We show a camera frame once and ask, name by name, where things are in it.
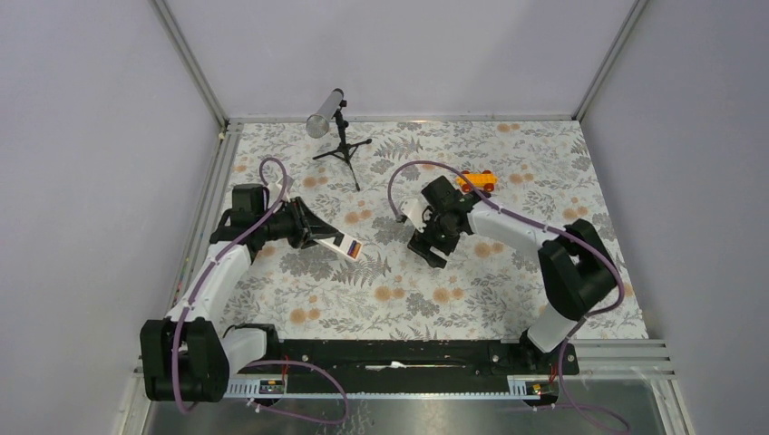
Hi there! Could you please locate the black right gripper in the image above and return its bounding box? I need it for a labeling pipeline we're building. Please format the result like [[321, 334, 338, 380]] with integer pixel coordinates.
[[407, 206, 462, 270]]

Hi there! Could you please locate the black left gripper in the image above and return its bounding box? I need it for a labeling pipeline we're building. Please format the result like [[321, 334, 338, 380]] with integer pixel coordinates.
[[258, 197, 339, 249]]

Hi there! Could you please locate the white remote control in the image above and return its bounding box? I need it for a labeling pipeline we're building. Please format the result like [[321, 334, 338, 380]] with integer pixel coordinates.
[[318, 233, 363, 262]]

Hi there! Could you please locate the orange battery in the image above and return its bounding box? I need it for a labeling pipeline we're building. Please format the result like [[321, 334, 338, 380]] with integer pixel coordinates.
[[351, 242, 362, 258]]

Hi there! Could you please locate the blue purple battery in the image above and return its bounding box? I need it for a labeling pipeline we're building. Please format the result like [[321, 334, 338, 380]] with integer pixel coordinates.
[[347, 240, 360, 258]]

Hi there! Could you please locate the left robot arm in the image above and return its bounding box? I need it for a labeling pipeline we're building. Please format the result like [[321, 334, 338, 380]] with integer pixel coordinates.
[[140, 184, 346, 405]]

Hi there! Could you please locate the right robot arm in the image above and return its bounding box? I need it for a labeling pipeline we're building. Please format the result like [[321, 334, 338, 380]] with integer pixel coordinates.
[[396, 176, 620, 373]]

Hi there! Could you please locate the floral table mat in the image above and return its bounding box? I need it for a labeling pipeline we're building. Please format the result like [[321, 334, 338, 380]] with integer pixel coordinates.
[[217, 121, 626, 340]]

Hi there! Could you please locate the black mini tripod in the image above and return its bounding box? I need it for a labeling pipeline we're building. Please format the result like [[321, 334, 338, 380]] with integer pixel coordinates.
[[312, 99, 373, 192]]

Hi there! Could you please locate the silver metal tube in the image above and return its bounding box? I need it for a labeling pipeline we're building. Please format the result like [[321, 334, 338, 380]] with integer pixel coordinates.
[[306, 88, 344, 139]]

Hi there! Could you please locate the black base bar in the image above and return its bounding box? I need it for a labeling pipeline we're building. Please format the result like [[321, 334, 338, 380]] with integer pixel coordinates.
[[239, 324, 579, 392]]

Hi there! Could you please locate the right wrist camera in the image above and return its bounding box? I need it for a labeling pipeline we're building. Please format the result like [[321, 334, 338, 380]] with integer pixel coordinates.
[[399, 198, 429, 232]]

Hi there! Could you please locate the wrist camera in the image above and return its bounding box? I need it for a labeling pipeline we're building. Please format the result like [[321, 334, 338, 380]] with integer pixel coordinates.
[[399, 198, 429, 232], [268, 178, 294, 201]]

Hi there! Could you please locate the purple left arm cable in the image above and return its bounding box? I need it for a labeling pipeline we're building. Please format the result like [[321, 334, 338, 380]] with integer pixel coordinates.
[[170, 157, 351, 426]]

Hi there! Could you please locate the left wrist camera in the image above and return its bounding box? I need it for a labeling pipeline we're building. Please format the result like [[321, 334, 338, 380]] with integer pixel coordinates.
[[268, 178, 294, 201]]

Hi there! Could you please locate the white cable duct rail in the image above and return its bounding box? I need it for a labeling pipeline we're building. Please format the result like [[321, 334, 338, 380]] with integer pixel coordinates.
[[223, 375, 560, 401]]

